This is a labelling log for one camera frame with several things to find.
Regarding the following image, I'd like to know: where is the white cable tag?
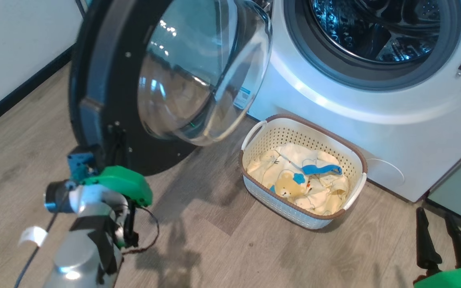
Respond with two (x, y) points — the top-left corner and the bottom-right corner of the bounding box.
(18, 226), (49, 246)

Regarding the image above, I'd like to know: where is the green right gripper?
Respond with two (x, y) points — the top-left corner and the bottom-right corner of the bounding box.
(413, 207), (461, 288)

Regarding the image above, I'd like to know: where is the thin black cable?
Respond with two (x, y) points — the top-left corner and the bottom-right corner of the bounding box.
(14, 200), (61, 288)

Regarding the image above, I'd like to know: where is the grey rubber door gasket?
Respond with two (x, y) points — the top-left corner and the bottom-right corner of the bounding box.
(283, 0), (461, 92)

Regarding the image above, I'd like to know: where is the blue white energy sticker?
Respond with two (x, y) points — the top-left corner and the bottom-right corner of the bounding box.
(234, 86), (252, 109)

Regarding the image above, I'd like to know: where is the steel washing machine drum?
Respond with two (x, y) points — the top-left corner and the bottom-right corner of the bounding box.
(310, 0), (442, 64)

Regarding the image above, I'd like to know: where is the cream garment with blue trim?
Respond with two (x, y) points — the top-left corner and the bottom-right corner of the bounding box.
(247, 143), (343, 188)

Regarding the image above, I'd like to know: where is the black washing machine door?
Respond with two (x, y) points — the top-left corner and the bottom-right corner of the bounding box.
(68, 0), (273, 176)

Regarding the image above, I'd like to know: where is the white perforated laundry basket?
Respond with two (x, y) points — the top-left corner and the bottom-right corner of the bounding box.
(239, 114), (368, 230)

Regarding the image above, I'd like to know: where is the black wall baseboard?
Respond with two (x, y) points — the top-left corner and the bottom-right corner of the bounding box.
(0, 44), (75, 136)

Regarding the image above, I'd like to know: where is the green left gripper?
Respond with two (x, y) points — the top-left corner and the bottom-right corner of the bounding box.
(67, 122), (154, 208)

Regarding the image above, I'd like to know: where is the round white filter cover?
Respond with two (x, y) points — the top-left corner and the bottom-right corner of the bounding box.
(365, 158), (406, 187)

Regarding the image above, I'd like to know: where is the thin brown cable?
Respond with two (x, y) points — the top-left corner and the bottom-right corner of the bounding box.
(120, 206), (160, 255)

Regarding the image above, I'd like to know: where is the white front-load washing machine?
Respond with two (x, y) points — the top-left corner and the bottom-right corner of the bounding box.
(247, 0), (461, 202)

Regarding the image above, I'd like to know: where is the cream garment with bear print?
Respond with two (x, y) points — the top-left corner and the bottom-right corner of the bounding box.
(270, 170), (350, 216)

